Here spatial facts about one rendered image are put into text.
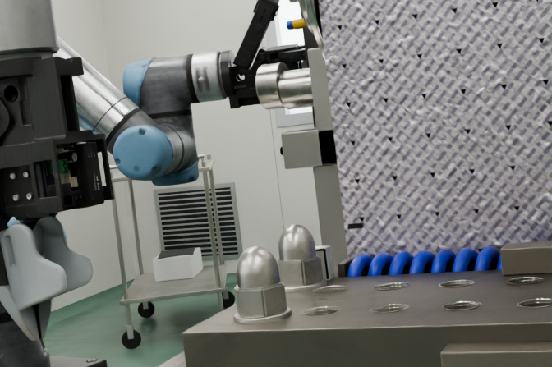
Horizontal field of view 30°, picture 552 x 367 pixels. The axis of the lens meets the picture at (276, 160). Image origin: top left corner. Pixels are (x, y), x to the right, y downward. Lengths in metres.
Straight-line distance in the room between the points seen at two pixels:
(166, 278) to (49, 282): 5.05
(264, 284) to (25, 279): 0.23
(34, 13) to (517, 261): 0.39
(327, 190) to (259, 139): 6.00
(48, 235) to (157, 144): 0.59
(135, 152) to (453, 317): 0.87
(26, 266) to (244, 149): 6.16
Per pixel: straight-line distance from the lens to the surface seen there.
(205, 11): 7.02
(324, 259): 0.75
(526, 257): 0.70
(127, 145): 1.41
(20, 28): 0.77
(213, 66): 1.53
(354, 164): 0.79
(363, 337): 0.60
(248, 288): 0.64
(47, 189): 0.77
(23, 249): 0.79
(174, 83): 1.54
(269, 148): 6.86
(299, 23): 0.93
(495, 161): 0.76
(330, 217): 0.89
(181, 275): 5.81
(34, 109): 0.78
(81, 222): 6.90
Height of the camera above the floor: 1.16
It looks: 3 degrees down
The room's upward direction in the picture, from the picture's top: 7 degrees counter-clockwise
